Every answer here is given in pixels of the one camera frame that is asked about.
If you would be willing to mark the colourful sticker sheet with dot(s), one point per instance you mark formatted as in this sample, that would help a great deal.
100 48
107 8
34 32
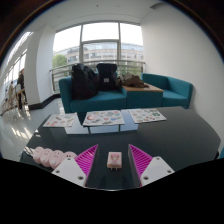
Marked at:
146 115
60 120
103 118

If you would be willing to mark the brown jacket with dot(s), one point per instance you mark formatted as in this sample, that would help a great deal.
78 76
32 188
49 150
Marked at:
133 81

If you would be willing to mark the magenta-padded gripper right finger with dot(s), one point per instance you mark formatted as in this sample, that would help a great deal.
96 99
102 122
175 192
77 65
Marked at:
156 170

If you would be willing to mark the large black backpack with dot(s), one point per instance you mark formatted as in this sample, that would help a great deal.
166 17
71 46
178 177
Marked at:
84 81

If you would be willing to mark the person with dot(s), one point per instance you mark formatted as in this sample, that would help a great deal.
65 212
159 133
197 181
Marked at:
21 83
11 91

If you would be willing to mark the pink charger block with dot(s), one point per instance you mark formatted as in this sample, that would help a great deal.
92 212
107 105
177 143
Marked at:
114 160

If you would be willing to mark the teal sofa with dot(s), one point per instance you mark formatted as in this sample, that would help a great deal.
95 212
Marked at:
106 101

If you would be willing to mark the metal window railing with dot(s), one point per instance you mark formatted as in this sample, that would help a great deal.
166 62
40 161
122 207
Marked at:
61 67

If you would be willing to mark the black backpack with label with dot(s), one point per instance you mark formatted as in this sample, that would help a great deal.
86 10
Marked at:
106 76

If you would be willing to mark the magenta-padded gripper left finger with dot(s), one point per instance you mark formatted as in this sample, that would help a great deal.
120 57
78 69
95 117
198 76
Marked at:
70 171

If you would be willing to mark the pink power strip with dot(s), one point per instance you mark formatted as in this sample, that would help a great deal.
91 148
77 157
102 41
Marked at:
53 157

